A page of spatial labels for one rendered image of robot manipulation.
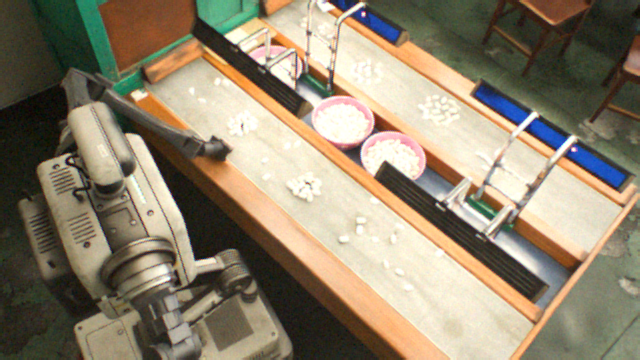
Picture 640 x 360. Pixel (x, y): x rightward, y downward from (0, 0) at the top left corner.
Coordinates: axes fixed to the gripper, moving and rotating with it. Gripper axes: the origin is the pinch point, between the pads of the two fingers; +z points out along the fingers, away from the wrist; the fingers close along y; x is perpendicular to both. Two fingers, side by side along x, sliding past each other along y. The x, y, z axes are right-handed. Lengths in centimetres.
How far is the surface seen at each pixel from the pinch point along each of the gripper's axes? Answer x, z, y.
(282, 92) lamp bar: -34.8, -10.1, -14.1
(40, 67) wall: 49, 17, 148
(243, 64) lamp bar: -34.0, -10.1, 6.5
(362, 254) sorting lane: -1, 3, -69
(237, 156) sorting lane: 1.6, 0.6, -3.8
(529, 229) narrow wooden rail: -36, 46, -107
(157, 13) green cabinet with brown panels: -29, -11, 54
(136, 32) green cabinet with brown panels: -19, -18, 54
